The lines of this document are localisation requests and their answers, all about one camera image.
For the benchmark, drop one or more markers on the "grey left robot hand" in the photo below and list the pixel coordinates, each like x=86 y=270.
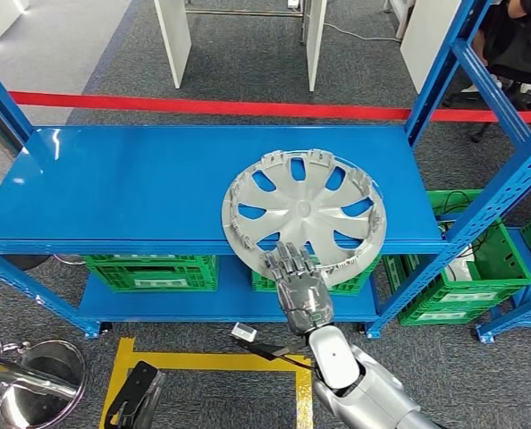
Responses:
x=151 y=397

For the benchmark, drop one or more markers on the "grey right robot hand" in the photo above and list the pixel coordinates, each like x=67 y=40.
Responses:
x=301 y=296

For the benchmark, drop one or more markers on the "silver plastic wheel cover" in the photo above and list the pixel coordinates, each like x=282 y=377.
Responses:
x=305 y=210

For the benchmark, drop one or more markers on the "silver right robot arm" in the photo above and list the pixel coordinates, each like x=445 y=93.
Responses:
x=373 y=397

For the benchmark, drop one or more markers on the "yellow floor tape square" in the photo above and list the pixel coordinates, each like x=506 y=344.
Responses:
x=180 y=361

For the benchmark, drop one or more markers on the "white device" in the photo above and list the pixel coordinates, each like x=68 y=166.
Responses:
x=460 y=269

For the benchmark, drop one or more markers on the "red barrier belt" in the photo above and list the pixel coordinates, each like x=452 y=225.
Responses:
x=203 y=108

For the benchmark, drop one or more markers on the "white desk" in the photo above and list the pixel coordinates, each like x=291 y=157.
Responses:
x=426 y=35
x=175 y=41

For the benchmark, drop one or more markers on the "person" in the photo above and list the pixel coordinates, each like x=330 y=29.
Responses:
x=518 y=7

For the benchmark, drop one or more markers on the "black right camera bracket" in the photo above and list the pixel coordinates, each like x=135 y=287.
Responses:
x=270 y=352

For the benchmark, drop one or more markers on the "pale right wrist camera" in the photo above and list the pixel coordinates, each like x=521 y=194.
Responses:
x=243 y=332

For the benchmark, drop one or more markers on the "black stanchion post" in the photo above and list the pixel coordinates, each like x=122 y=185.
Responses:
x=26 y=263

